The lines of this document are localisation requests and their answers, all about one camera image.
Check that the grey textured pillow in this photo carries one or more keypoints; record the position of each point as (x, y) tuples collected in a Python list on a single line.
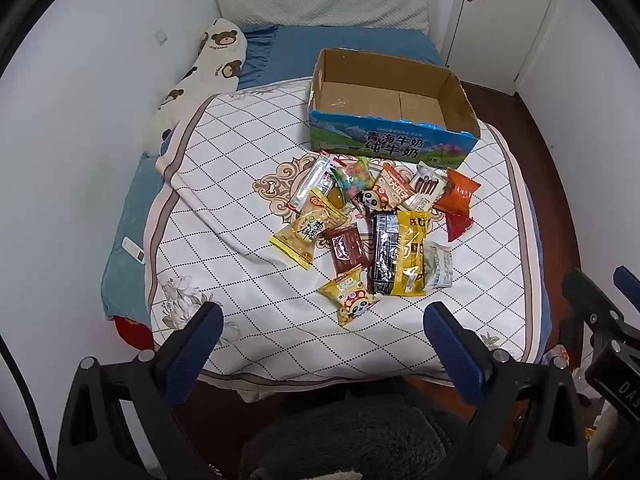
[(325, 2)]

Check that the red snack packet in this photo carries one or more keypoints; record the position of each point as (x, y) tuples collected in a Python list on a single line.
[(457, 225)]

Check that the maroon snack packet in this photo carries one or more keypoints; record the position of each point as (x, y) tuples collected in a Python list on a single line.
[(346, 250)]

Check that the orange jelly cup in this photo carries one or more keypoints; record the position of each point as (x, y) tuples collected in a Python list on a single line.
[(336, 197)]

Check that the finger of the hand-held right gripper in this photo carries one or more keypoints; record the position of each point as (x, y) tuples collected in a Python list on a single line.
[(587, 300), (629, 285)]

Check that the red object under bed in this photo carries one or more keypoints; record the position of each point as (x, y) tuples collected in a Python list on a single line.
[(132, 332)]

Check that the bear print pillow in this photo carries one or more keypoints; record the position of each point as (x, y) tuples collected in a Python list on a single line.
[(210, 70)]

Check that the long silver snack packet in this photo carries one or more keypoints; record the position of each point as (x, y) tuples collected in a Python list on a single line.
[(315, 182)]

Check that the yellow panda snack packet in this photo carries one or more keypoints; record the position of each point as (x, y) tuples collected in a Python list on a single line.
[(350, 295)]

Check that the white checked quilt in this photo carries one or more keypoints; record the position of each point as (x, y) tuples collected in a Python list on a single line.
[(240, 210)]

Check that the white remote control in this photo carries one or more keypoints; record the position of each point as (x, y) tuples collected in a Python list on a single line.
[(133, 251)]

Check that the black snack packet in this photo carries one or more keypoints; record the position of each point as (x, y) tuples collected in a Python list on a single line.
[(384, 255)]

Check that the white wall socket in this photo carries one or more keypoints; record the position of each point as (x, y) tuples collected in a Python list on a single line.
[(161, 36)]

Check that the large yellow snack packet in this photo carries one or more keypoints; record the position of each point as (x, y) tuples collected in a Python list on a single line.
[(412, 255)]

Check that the crumpled plastic wrapper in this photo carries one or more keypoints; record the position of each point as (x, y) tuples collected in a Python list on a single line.
[(556, 356)]

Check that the colourful candy packet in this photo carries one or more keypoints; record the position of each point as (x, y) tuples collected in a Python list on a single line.
[(352, 177)]

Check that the blue printed cardboard box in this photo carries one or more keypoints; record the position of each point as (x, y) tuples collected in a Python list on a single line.
[(390, 105)]

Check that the white door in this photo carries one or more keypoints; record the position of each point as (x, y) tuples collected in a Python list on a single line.
[(495, 35)]

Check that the yellow biscuit packet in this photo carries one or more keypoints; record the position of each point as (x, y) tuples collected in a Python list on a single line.
[(307, 230)]

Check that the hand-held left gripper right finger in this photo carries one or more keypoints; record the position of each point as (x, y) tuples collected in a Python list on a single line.
[(450, 355)]

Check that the grey fluffy stool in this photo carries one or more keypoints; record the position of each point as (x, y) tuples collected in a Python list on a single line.
[(350, 435)]

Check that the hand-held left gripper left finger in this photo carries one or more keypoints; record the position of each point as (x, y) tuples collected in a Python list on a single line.
[(197, 347)]

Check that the white chocolate stick packet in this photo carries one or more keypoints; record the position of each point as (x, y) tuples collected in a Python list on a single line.
[(425, 187)]

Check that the orange and white snack packet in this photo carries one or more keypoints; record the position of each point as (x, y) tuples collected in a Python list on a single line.
[(392, 185)]

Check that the small panda face packet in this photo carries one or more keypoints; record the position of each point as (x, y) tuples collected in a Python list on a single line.
[(372, 200)]

